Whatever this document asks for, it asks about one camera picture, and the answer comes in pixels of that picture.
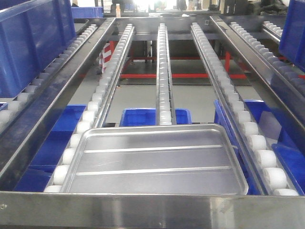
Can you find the silver metal tray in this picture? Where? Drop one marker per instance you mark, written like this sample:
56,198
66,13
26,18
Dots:
165,159

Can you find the centre white roller track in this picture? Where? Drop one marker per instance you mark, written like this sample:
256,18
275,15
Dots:
165,110

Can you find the white roller track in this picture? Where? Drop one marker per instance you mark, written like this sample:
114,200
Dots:
96,111
165,110
261,162

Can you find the blue bin below centre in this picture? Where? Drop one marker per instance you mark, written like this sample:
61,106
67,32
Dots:
146,116

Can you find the blue bin below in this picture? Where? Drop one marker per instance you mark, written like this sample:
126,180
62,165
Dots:
146,116
41,168
288,154

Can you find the left white roller track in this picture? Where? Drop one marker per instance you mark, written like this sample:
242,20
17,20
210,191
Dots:
96,111

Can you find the red white striped barrier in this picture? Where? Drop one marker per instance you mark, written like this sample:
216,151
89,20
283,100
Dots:
105,56

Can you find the far left roller track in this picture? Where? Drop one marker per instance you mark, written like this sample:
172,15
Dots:
9,110

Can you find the right white roller track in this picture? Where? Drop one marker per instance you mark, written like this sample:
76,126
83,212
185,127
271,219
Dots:
261,162

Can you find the blue bin below left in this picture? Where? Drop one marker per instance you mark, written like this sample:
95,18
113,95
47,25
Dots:
41,168

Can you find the blue bin below right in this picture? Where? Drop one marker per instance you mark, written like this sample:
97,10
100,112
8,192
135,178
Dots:
288,154

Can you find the large blue bin upper left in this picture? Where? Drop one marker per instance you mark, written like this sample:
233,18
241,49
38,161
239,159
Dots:
32,34

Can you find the far right roller track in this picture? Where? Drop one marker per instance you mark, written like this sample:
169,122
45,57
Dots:
283,68

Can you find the blue bin upper right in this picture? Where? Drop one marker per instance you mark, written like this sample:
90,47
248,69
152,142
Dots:
292,43

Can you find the red steel floor frame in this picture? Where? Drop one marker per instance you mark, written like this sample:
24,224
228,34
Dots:
226,59

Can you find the right steel divider rail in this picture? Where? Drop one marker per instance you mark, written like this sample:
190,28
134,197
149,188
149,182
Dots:
286,102

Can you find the steel front shelf rail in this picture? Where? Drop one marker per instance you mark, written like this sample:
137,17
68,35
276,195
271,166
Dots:
77,211

